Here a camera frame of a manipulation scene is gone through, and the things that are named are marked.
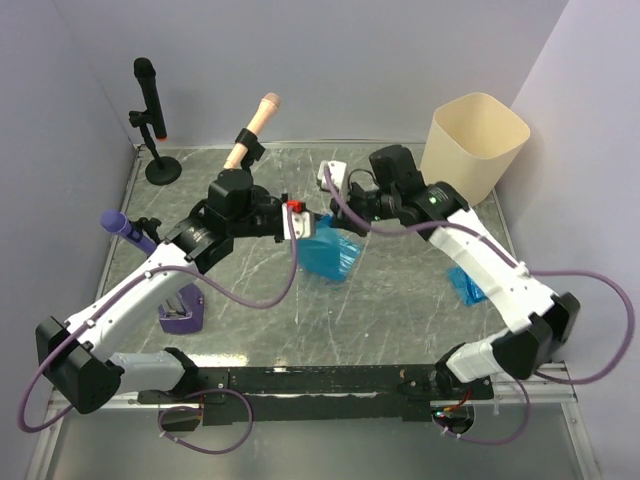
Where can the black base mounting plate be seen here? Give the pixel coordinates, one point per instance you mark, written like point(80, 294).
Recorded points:
point(299, 393)

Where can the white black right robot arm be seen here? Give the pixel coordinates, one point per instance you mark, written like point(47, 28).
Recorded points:
point(537, 319)

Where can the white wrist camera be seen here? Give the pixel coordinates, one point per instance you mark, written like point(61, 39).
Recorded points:
point(298, 221)
point(338, 172)

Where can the peach pink microphone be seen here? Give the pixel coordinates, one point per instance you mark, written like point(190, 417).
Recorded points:
point(267, 108)

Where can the blue plastic trash bag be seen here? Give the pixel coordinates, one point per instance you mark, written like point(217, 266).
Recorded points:
point(328, 254)

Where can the cream plastic trash bin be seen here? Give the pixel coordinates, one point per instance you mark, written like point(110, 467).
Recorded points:
point(471, 142)

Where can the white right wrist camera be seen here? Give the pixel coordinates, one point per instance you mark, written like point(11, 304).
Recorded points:
point(338, 172)

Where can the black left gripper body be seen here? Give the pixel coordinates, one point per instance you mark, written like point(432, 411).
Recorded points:
point(262, 217)

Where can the purple microphone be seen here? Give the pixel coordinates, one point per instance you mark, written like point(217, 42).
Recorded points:
point(117, 223)

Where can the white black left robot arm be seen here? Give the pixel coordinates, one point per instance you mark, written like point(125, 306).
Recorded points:
point(80, 356)

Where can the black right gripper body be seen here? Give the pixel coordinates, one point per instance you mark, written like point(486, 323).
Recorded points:
point(370, 205)

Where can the purple wedge holder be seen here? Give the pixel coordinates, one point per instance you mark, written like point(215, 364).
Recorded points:
point(183, 312)

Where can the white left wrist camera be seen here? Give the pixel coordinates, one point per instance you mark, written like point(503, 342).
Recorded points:
point(298, 221)

